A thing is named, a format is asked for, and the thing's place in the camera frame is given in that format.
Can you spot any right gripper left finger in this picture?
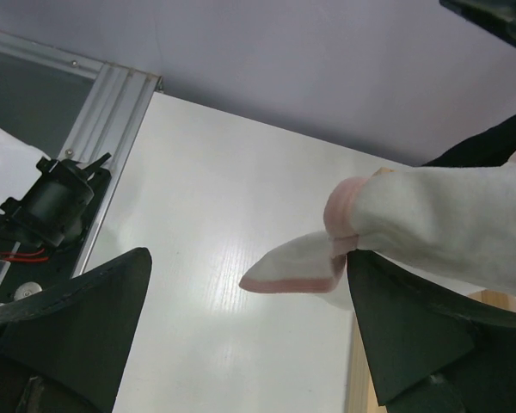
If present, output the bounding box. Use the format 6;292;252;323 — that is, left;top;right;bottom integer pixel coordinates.
0;248;152;412

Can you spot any aluminium mounting rail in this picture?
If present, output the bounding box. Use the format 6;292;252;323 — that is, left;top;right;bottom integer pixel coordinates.
0;32;160;278

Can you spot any black underwear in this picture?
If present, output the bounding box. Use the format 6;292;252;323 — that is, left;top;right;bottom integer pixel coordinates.
423;114;516;168

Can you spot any light pink underwear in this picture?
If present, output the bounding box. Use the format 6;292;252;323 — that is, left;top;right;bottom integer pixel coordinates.
239;150;516;296

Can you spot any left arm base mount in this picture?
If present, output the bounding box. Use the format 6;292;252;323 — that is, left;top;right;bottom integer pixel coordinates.
0;153;111;305

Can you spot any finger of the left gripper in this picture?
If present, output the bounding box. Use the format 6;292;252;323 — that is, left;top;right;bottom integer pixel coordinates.
439;0;516;48

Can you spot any wooden clothes rack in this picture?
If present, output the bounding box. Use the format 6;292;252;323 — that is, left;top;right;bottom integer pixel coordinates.
346;165;516;413

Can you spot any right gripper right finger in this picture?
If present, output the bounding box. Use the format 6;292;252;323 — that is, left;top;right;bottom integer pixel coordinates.
347;251;516;412

